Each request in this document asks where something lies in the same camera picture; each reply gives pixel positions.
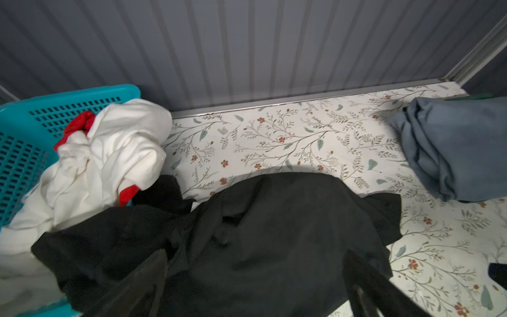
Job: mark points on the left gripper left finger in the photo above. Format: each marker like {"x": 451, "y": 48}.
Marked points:
{"x": 139, "y": 294}

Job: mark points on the folded blue-grey t shirt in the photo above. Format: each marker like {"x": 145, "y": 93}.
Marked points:
{"x": 457, "y": 148}

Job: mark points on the floral patterned table mat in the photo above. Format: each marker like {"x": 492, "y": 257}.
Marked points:
{"x": 441, "y": 261}

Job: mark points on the teal plastic laundry basket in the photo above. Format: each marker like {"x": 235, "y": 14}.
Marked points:
{"x": 29, "y": 130}

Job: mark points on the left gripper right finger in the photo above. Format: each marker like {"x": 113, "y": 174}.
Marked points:
{"x": 371, "y": 294}

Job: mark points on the black t shirt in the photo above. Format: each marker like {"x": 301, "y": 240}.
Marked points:
{"x": 271, "y": 245}

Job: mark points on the red t shirt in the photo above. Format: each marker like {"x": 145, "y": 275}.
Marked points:
{"x": 83, "y": 123}

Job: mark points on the white t shirt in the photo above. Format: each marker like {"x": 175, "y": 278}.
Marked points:
{"x": 122, "y": 149}

